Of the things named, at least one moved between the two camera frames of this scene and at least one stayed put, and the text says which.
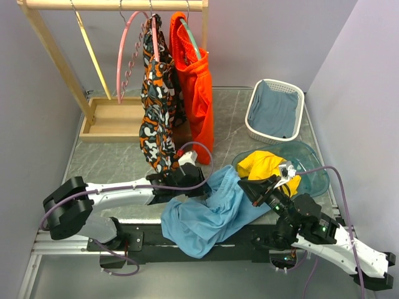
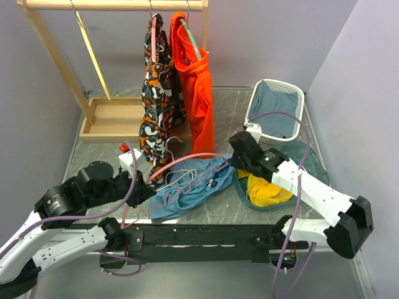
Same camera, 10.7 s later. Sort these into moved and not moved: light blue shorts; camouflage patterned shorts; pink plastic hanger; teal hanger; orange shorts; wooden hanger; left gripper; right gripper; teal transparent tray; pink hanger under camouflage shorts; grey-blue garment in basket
Moved: right gripper; pink plastic hanger; left gripper; light blue shorts
Not moved: teal transparent tray; grey-blue garment in basket; camouflage patterned shorts; pink hanger under camouflage shorts; wooden hanger; orange shorts; teal hanger
